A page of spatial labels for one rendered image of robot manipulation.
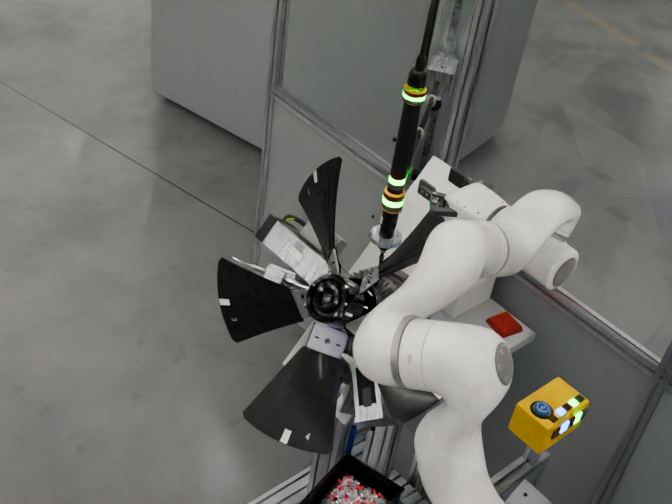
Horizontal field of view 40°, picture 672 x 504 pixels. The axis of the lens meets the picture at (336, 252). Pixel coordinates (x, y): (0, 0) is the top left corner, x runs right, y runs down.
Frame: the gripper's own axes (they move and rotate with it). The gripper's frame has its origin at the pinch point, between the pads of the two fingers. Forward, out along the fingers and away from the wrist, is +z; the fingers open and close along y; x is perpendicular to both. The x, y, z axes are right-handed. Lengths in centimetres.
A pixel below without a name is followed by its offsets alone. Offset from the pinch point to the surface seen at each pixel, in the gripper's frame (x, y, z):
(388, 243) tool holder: -19.7, -2.1, 7.7
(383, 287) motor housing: -47, 12, 18
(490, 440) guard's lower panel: -134, 70, 8
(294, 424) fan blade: -68, -20, 10
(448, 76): -9, 48, 42
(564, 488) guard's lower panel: -127, 71, -21
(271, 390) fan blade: -63, -21, 18
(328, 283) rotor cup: -41.0, -3.3, 22.1
